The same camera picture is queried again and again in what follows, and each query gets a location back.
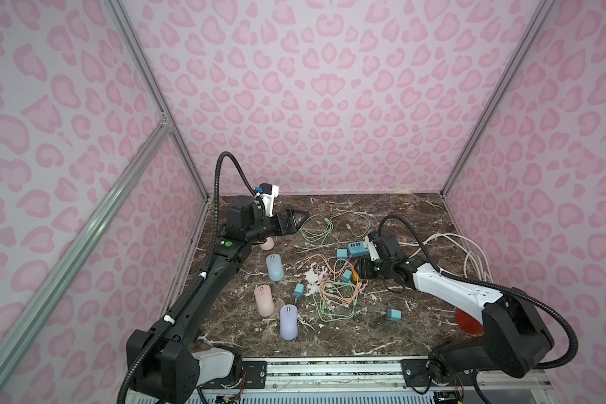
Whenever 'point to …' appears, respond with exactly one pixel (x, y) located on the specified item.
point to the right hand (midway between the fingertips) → (362, 266)
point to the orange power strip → (355, 275)
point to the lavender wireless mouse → (289, 326)
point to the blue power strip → (357, 249)
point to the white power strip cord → (454, 234)
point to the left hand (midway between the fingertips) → (302, 215)
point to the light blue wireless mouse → (275, 269)
